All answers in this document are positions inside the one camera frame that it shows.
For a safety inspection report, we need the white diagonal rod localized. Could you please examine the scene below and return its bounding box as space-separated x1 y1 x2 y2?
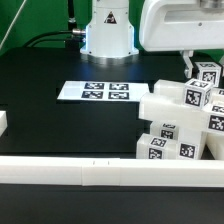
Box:
0 0 27 51

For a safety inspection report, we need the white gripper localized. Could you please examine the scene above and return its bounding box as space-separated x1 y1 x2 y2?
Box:
139 0 224 78

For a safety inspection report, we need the white chair back frame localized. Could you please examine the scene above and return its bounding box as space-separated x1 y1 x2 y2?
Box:
139 80 224 135

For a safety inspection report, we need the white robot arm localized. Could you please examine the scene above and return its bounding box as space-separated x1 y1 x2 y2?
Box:
80 0 224 77

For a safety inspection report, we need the white U-shaped fence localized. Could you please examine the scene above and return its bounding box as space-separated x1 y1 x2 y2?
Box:
0 110 224 188

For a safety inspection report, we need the black cable with connector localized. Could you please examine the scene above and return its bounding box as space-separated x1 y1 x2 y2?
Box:
23 28 88 48

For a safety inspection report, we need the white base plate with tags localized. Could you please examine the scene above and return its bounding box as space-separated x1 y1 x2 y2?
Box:
58 81 149 102

